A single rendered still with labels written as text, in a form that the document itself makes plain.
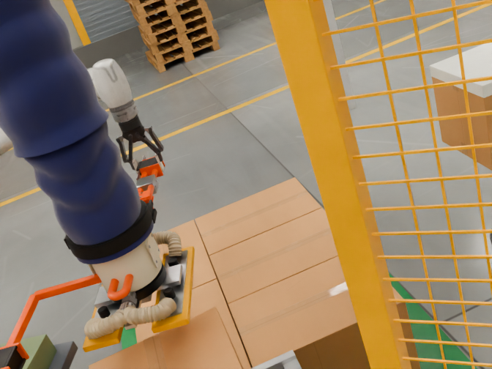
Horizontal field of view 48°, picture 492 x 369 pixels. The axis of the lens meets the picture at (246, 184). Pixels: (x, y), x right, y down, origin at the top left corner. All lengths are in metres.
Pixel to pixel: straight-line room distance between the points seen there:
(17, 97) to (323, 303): 1.37
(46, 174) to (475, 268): 2.26
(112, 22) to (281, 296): 9.15
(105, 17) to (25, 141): 9.69
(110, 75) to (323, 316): 1.15
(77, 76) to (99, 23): 9.66
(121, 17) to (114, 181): 9.67
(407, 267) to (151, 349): 1.80
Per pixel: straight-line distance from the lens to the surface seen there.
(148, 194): 1.85
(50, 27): 1.30
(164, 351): 1.63
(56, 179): 1.37
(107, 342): 1.53
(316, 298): 2.21
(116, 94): 1.94
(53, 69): 1.29
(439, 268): 3.08
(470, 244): 3.21
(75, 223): 1.41
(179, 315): 1.47
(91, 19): 10.96
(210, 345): 1.57
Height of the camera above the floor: 1.97
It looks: 27 degrees down
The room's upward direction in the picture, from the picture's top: 20 degrees counter-clockwise
